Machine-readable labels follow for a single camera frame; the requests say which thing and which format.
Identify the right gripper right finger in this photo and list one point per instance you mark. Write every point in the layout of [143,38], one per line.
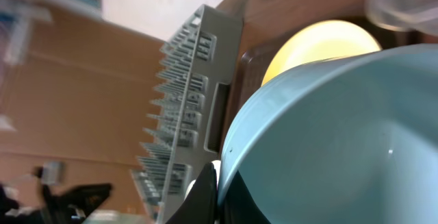
[239,207]

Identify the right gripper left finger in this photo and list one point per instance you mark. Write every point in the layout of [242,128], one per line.
[195,211]

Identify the light blue bowl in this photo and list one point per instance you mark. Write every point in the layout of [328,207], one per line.
[340,141]

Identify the yellow plate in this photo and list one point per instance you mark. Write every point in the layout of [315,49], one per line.
[325,40]

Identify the pink bowl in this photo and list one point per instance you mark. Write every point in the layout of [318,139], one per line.
[206,184]

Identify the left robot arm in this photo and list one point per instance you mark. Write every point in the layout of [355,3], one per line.
[75,205]

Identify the grey dish rack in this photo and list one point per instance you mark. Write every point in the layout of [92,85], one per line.
[197,72]

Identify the brown serving tray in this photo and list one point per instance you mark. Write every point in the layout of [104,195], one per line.
[251,70]

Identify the clear plastic bin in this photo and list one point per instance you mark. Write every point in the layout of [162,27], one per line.
[403,15]

